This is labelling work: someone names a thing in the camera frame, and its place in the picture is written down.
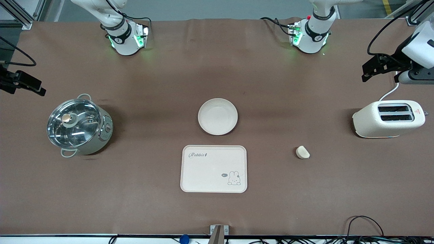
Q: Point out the brown table cover mat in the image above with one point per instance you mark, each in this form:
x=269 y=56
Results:
x=152 y=84

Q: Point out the cream round plate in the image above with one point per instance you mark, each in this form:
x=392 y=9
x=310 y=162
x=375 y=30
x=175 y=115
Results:
x=217 y=117

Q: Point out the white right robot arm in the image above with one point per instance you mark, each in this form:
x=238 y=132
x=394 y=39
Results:
x=125 y=44

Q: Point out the pale steamed bun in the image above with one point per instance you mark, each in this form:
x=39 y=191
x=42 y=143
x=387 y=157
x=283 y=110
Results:
x=302 y=152

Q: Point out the cream rabbit print tray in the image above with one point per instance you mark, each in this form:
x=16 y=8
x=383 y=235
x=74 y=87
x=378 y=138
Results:
x=210 y=169

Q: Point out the steel electric cooking pot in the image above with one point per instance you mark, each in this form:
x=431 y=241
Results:
x=101 y=135

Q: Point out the glass pot lid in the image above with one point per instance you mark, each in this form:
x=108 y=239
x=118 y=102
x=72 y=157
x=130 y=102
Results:
x=81 y=125

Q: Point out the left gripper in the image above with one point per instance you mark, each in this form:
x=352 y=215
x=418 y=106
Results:
x=397 y=61

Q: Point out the small blue round object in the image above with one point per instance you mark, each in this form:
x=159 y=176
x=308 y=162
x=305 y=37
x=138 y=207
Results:
x=184 y=239

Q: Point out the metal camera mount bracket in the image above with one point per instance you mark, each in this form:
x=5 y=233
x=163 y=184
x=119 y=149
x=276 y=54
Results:
x=218 y=234

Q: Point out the aluminium frame profile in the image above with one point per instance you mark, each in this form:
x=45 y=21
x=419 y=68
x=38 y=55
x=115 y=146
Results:
x=415 y=15
x=23 y=17

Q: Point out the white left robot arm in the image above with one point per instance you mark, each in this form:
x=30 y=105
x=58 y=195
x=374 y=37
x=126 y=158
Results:
x=310 y=42

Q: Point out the cream two-slot toaster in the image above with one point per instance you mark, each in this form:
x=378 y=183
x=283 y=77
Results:
x=376 y=122

